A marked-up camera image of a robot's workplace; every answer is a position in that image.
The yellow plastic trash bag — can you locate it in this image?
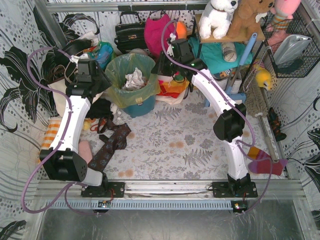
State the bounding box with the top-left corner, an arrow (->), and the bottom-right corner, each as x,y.
104,53 -> 161,109

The teal plastic trash bin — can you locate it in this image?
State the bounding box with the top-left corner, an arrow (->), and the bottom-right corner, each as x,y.
122,95 -> 156,118

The blue floor squeegee mop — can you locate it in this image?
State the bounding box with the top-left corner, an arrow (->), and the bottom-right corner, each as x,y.
204,32 -> 258,108

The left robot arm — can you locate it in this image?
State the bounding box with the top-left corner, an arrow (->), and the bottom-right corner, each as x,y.
39,59 -> 112,189

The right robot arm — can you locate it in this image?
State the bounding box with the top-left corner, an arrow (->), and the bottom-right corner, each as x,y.
152,39 -> 258,198

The colorful tie-dye cloth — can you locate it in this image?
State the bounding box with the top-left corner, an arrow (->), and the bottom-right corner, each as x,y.
92,41 -> 116,70

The rainbow striped bag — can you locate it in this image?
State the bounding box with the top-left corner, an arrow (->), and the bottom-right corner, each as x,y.
157,75 -> 189,99

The cream canvas tote bag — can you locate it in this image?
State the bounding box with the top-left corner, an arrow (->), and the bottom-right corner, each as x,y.
48,78 -> 102,118

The magenta fabric bag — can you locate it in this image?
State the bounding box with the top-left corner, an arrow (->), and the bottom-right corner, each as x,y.
144,13 -> 171,59

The crumpled white paper trash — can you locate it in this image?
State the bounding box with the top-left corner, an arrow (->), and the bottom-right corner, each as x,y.
122,67 -> 148,91

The orange plush toy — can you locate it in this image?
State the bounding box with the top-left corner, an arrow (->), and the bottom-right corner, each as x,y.
175,21 -> 188,39

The teal folded cloth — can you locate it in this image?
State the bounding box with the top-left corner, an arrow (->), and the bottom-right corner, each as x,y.
199,42 -> 246,74

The black wide-brim hat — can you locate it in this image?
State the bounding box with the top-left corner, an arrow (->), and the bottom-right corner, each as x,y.
55,39 -> 92,62

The grey patterned sock roll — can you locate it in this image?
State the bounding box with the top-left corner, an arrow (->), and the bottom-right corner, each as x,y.
221,42 -> 237,63

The white storage box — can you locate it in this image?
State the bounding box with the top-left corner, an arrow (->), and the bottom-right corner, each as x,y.
214,72 -> 243,95

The white husky plush dog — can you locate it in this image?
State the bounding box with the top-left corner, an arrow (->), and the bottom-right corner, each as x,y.
198,0 -> 239,40

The black leather handbag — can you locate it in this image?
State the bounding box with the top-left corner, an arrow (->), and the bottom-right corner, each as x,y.
114,11 -> 148,54

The orange checkered towel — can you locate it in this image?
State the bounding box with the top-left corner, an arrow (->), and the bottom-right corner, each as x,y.
40,116 -> 62,150

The brown floral necktie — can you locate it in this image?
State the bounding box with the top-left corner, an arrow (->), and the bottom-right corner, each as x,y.
88,120 -> 131,172

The brown teddy bear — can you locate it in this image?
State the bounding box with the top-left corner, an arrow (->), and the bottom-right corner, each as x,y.
227,0 -> 275,39

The yellow plush duck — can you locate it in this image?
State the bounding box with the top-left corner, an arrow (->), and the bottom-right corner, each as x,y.
253,62 -> 272,91

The beige bristle broom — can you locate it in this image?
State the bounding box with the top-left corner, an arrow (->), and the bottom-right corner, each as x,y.
243,76 -> 279,163

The silver foil pouch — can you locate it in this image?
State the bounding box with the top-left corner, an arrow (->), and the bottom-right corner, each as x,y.
273,34 -> 312,65

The pink plush toy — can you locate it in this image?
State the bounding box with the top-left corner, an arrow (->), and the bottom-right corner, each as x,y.
265,0 -> 301,32

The dark patterned cloth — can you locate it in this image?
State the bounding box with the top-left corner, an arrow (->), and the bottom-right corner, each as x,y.
267,107 -> 287,142

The striped colorful sock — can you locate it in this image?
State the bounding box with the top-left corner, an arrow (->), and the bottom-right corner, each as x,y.
247,146 -> 288,176

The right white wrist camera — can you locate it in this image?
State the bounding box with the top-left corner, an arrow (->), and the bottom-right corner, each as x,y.
167,32 -> 177,45

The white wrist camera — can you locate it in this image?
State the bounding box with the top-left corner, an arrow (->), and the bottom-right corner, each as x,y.
167,32 -> 177,45
70,53 -> 90,65

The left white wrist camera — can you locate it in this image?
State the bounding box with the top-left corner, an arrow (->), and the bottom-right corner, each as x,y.
70,53 -> 90,65

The wooden shelf with black frame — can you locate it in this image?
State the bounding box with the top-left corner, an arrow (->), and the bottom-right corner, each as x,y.
188,13 -> 270,93

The black wire basket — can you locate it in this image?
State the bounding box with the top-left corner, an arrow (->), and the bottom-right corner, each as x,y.
261,12 -> 320,78

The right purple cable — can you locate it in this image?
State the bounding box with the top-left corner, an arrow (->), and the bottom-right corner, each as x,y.
161,19 -> 273,213

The purple cable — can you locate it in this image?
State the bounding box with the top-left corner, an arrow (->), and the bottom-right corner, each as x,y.
161,19 -> 273,213
21,47 -> 101,216

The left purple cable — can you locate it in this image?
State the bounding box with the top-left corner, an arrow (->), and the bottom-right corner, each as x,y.
21,47 -> 101,216

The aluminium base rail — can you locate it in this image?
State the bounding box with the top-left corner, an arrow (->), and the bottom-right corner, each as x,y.
34,179 -> 306,200

